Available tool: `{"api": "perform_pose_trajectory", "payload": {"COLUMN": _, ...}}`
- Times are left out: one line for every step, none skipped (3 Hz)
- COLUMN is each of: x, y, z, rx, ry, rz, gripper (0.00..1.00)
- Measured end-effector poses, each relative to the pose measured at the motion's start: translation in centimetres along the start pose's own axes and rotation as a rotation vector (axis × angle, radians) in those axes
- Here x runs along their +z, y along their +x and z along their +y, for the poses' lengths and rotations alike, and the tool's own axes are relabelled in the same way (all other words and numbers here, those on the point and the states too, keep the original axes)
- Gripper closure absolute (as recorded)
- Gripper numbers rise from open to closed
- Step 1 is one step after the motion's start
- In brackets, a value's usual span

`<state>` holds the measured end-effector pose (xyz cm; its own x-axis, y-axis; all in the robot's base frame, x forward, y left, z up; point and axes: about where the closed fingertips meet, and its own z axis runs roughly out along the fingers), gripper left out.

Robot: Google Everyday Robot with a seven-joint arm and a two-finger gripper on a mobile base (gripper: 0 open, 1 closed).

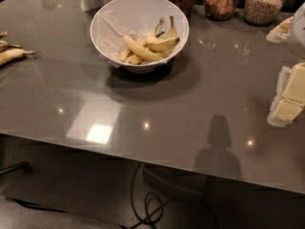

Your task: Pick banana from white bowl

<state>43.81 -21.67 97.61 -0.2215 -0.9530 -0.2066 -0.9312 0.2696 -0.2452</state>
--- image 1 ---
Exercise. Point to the glass jar of grains right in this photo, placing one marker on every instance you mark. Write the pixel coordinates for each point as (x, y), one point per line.
(262, 12)

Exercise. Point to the long front banana in bowl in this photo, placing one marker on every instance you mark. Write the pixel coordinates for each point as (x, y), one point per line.
(140, 50)

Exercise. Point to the small bananas at bowl bottom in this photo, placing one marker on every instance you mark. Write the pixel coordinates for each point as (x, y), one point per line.
(127, 56)

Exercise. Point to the glass jar of nuts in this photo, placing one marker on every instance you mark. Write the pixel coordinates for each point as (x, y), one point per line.
(219, 10)

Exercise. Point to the bread piece on table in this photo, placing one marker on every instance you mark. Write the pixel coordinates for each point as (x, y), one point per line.
(279, 34)

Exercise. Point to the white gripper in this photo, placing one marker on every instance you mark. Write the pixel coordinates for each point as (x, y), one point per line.
(298, 31)

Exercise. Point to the curved middle banana in bowl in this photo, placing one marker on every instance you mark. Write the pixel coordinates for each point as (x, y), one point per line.
(161, 45)

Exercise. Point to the banana on table left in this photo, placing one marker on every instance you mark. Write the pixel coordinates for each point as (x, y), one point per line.
(9, 55)

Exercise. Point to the white bowl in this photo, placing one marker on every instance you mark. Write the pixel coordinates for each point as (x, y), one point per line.
(135, 18)

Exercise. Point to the upright back banana in bowl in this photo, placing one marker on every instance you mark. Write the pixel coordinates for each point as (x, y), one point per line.
(172, 32)

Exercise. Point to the white object far right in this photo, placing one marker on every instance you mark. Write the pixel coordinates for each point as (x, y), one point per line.
(297, 30)

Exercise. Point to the white paper liner in bowl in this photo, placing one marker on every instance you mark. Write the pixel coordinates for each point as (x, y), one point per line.
(107, 36)

